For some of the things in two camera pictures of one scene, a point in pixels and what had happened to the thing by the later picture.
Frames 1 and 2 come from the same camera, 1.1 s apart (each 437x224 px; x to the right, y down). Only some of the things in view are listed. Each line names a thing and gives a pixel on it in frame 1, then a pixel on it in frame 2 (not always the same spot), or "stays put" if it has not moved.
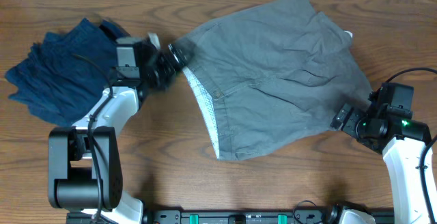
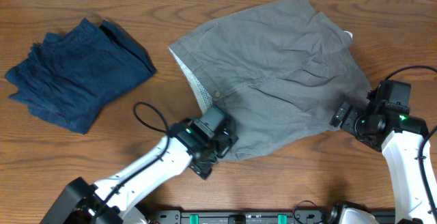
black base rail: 229,216 stays put
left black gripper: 171,73 to 204,166
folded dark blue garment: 65,73 stays put
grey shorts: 268,75 stays put
